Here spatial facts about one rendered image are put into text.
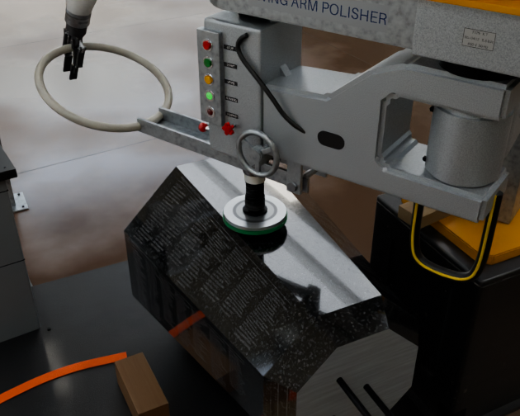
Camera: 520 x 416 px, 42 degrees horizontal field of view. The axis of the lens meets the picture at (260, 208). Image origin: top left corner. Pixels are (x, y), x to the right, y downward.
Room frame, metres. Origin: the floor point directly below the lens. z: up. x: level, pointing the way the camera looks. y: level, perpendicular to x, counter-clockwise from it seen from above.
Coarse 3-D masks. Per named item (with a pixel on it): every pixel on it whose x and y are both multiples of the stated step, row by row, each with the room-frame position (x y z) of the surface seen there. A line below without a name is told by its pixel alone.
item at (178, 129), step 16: (176, 112) 2.15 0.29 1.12; (144, 128) 2.08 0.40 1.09; (160, 128) 2.04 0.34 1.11; (176, 128) 2.12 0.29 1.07; (192, 128) 2.11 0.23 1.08; (176, 144) 2.00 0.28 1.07; (192, 144) 1.96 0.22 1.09; (208, 144) 1.92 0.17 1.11; (224, 160) 1.89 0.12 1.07; (272, 176) 1.78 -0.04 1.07; (304, 176) 1.73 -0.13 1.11; (320, 176) 1.81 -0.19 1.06
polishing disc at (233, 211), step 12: (228, 204) 1.93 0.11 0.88; (240, 204) 1.93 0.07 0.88; (276, 204) 1.93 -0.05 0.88; (228, 216) 1.85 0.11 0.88; (240, 216) 1.85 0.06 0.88; (264, 216) 1.85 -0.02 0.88; (276, 216) 1.85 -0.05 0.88; (240, 228) 1.80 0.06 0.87; (252, 228) 1.79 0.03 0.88; (264, 228) 1.79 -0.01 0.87
